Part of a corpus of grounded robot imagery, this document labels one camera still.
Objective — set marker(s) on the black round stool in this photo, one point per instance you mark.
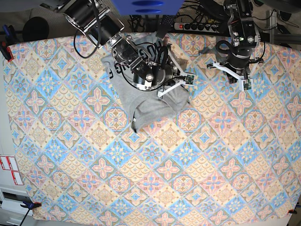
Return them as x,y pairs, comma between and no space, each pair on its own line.
36,28

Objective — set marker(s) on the grey T-shirt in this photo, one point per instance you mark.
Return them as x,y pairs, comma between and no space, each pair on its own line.
145,107

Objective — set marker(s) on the white drawer cabinet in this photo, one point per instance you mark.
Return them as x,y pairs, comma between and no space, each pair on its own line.
11,198

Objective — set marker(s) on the blue clamp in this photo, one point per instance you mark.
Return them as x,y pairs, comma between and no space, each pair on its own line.
29,206
4,45

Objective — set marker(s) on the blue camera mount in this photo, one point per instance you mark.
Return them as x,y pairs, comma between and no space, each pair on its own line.
148,7

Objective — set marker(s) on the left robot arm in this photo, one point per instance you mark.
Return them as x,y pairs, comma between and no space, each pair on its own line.
244,38

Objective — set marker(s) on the patterned tablecloth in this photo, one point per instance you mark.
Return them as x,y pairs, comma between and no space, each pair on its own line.
229,158

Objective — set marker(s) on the blue clamp top left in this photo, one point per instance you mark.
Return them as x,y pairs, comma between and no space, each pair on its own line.
4,45

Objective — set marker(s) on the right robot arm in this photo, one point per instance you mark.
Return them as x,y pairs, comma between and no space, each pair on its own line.
92,19

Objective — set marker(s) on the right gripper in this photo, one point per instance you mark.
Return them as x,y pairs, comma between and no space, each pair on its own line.
151,77

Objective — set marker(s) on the blue clamp bottom left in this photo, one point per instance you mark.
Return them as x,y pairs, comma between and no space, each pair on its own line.
29,206

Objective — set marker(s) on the black brush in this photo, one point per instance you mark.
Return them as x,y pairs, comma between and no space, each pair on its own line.
165,25

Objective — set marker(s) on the red white labels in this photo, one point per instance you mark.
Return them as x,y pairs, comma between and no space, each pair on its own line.
8,163

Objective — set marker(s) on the white power strip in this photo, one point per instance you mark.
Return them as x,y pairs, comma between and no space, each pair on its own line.
196,27

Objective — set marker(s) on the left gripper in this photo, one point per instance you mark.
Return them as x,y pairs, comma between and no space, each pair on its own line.
238,61

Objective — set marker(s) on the red clamp bottom right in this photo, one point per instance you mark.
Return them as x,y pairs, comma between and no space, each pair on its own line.
292,212

